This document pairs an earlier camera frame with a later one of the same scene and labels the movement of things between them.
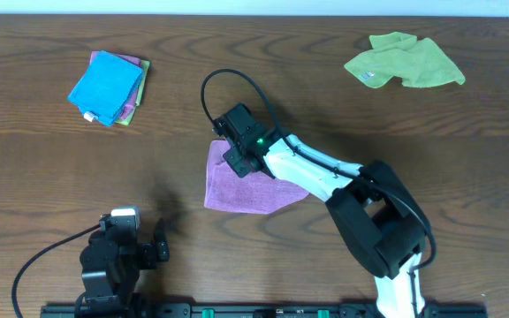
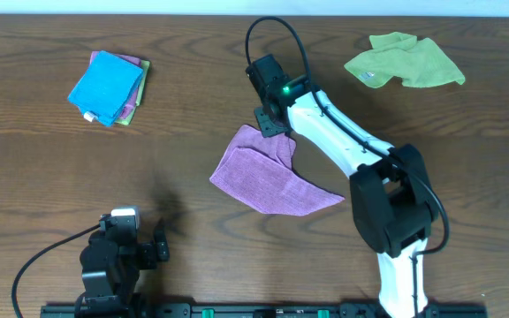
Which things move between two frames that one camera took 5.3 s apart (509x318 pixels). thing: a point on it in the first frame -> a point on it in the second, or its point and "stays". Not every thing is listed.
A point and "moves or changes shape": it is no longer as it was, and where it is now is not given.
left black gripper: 149,254 stays
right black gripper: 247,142 -> 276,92
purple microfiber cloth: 254,193 moves or changes shape
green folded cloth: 145,69 stays
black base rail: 295,310 stays
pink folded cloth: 93,56 stays
